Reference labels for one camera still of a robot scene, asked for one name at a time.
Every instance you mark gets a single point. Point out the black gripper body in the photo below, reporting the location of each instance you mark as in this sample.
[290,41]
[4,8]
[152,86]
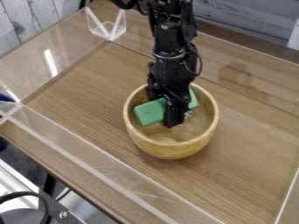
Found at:
[176,74]

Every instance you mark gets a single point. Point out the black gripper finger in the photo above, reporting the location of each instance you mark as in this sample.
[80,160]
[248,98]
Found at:
[175,112]
[155,89]

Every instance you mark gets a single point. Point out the green rectangular block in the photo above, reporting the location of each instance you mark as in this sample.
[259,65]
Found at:
[150,113]

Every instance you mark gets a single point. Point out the brown wooden bowl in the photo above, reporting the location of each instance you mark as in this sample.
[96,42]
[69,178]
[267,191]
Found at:
[183,140]

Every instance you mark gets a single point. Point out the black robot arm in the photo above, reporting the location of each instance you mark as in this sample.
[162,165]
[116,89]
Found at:
[172,26]

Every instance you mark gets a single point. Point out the clear acrylic front barrier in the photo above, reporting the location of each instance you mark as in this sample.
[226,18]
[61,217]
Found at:
[164,204]

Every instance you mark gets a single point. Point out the black table leg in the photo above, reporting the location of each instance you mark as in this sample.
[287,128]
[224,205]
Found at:
[49,184]

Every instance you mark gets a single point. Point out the clear acrylic corner bracket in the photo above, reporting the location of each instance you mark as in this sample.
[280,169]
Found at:
[105,29]

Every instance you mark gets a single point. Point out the black metal base plate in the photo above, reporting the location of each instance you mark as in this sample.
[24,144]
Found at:
[32,216]

